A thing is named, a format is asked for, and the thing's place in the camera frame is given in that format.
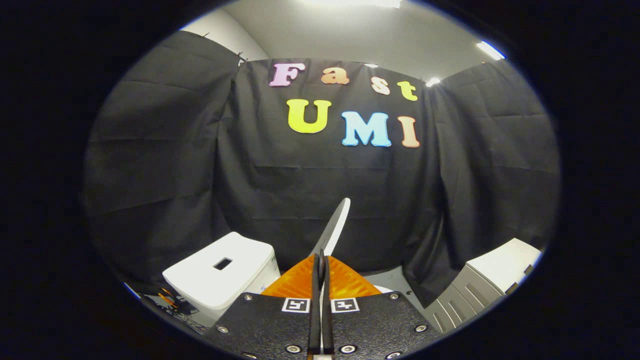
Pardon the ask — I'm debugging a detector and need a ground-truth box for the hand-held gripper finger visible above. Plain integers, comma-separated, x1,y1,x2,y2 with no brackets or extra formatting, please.
202,254,322,360
321,255,443,360

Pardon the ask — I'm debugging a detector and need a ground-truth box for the white toilet lid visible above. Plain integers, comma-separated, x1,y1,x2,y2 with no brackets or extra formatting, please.
309,197,352,258

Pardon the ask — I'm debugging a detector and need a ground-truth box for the white toilet tank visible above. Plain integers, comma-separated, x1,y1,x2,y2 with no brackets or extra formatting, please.
162,231,281,328

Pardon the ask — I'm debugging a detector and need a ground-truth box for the black backdrop cloth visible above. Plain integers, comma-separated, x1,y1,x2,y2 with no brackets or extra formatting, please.
82,30,561,308

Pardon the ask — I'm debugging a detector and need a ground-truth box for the grey cabinet with white top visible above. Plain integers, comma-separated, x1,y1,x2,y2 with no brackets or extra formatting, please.
424,238,543,334

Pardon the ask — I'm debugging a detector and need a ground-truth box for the rectangular ceiling light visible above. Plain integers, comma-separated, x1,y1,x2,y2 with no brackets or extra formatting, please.
476,41,507,61

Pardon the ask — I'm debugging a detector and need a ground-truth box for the large round ceiling light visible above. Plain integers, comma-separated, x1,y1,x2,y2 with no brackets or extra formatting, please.
300,0,403,9

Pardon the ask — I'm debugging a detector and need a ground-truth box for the orange and black cable bundle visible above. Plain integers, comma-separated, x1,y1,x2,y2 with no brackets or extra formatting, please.
145,286,206,335

